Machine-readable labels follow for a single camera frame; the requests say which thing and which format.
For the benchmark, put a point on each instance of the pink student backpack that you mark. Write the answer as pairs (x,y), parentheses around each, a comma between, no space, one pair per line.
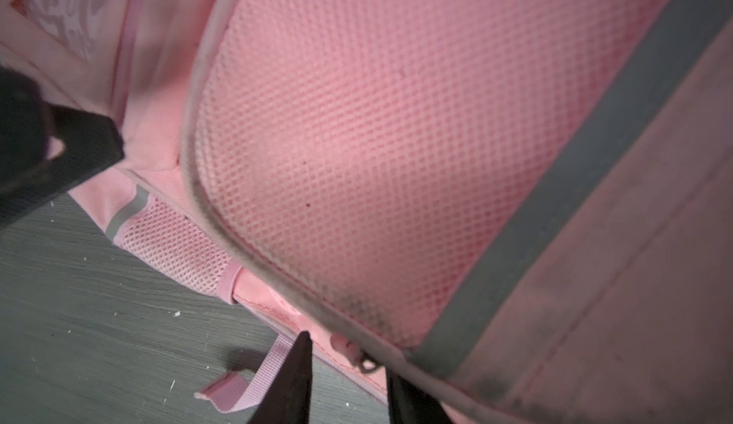
(522,207)

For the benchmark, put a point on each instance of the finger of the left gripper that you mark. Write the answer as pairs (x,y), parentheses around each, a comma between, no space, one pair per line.
(47,149)

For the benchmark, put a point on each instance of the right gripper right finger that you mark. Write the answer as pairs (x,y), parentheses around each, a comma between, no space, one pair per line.
(410,405)

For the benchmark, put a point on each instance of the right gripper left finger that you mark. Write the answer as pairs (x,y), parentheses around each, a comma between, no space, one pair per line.
(288,399)

